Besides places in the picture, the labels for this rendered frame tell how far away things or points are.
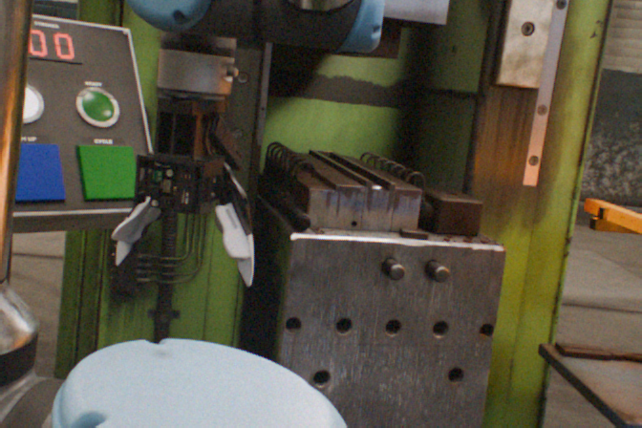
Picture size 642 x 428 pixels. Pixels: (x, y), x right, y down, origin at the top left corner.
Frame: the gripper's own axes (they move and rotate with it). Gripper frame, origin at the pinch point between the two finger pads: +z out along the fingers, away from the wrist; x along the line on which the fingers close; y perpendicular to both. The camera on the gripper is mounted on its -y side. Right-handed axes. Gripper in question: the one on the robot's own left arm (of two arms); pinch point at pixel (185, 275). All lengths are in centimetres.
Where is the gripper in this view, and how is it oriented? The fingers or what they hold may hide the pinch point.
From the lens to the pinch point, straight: 84.9
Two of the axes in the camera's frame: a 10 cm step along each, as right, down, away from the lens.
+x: 9.7, 1.4, -1.8
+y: -1.9, 1.3, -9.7
